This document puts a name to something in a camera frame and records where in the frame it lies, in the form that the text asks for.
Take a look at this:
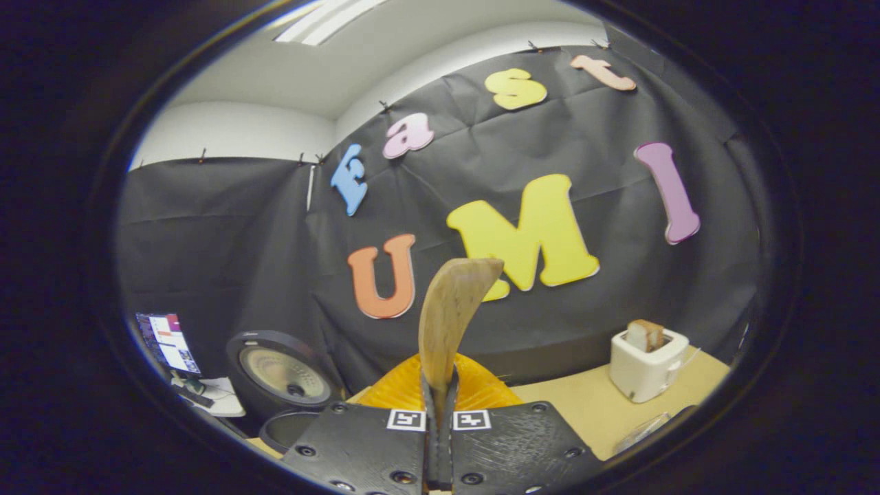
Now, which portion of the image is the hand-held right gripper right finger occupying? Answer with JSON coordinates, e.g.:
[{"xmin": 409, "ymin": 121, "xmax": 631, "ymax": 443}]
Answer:
[{"xmin": 440, "ymin": 353, "xmax": 606, "ymax": 495}]

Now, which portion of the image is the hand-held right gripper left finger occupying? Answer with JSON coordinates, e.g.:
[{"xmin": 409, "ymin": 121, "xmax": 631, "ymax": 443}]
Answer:
[{"xmin": 282, "ymin": 353, "xmax": 441, "ymax": 495}]

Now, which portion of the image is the dark grey rice cooker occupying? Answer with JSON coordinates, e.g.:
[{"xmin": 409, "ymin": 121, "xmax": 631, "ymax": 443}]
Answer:
[{"xmin": 227, "ymin": 330, "xmax": 344, "ymax": 454}]

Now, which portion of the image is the metal wire chopstick holder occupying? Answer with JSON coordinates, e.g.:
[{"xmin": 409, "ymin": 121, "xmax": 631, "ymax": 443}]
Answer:
[{"xmin": 614, "ymin": 411, "xmax": 672, "ymax": 454}]

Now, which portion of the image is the wooden spoon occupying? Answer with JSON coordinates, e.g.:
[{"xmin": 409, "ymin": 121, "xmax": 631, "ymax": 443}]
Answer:
[{"xmin": 418, "ymin": 258, "xmax": 505, "ymax": 413}]

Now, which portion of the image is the white side table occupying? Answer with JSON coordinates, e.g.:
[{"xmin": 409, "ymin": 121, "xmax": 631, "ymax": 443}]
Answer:
[{"xmin": 172, "ymin": 375, "xmax": 246, "ymax": 418}]

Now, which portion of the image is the white toaster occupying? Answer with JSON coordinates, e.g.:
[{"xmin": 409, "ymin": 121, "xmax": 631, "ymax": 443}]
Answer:
[{"xmin": 609, "ymin": 328, "xmax": 690, "ymax": 404}]

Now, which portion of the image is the bread slice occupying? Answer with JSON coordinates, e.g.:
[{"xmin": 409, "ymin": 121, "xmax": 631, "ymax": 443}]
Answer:
[{"xmin": 627, "ymin": 319, "xmax": 665, "ymax": 353}]

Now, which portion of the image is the black keyboard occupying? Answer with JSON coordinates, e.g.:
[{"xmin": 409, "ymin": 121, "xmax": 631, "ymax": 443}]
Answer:
[{"xmin": 172, "ymin": 384, "xmax": 215, "ymax": 408}]

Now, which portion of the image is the computer monitor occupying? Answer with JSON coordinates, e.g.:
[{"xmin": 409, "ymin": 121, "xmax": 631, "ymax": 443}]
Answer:
[{"xmin": 135, "ymin": 313, "xmax": 201, "ymax": 375}]

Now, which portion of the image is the black backdrop cloth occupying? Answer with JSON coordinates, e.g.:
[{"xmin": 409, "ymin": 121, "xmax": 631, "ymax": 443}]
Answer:
[{"xmin": 117, "ymin": 45, "xmax": 764, "ymax": 427}]

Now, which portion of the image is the ceiling light panel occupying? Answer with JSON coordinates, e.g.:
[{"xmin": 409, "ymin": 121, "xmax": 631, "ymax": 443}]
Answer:
[{"xmin": 274, "ymin": 0, "xmax": 389, "ymax": 47}]

